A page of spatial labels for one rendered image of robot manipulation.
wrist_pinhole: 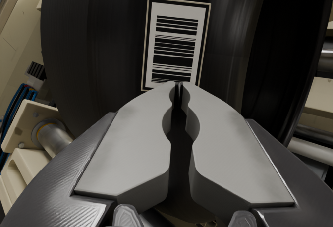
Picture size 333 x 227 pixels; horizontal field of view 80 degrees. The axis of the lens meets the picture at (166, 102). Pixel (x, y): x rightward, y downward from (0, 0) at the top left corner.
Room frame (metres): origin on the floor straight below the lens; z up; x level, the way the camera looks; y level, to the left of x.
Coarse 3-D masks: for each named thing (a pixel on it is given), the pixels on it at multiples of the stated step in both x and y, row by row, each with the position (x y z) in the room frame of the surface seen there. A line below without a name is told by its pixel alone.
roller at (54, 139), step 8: (40, 128) 0.39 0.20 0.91; (48, 128) 0.38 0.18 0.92; (56, 128) 0.38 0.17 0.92; (40, 136) 0.38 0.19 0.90; (48, 136) 0.36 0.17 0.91; (56, 136) 0.36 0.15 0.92; (64, 136) 0.36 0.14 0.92; (48, 144) 0.35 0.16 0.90; (56, 144) 0.34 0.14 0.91; (64, 144) 0.33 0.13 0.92; (48, 152) 0.35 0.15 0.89; (56, 152) 0.33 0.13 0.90; (152, 208) 0.22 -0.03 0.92; (144, 216) 0.21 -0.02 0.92; (152, 216) 0.21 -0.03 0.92; (160, 216) 0.21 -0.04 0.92; (144, 224) 0.20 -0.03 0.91; (152, 224) 0.20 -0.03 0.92; (160, 224) 0.20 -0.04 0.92; (168, 224) 0.20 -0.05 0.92
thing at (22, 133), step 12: (24, 108) 0.37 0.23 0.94; (36, 108) 0.38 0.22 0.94; (48, 108) 0.40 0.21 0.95; (24, 120) 0.37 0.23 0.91; (36, 120) 0.39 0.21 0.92; (48, 120) 0.40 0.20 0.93; (60, 120) 0.42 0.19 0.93; (12, 132) 0.37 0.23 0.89; (24, 132) 0.38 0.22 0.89; (36, 132) 0.39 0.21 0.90; (12, 144) 0.37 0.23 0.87; (24, 144) 0.39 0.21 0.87; (36, 144) 0.40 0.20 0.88
